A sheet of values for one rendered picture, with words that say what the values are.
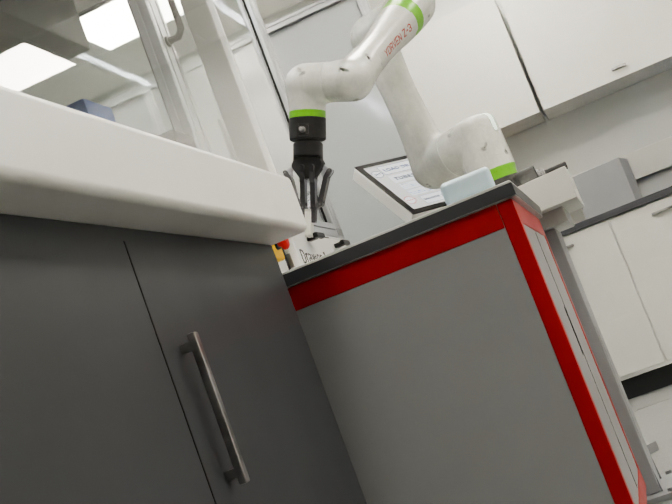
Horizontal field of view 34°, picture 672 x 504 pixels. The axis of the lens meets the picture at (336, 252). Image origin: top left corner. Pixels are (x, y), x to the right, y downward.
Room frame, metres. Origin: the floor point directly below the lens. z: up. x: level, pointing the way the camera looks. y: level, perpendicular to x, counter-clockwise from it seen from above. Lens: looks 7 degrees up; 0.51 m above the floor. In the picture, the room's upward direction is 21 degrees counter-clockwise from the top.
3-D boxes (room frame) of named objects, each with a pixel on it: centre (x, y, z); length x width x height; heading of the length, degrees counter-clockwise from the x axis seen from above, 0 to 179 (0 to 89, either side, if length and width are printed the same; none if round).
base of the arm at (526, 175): (2.93, -0.53, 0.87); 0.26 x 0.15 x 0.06; 82
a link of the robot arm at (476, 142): (2.94, -0.46, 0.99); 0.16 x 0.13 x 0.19; 48
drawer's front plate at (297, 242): (2.76, 0.06, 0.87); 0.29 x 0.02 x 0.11; 167
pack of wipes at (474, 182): (2.04, -0.27, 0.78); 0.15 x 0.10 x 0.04; 172
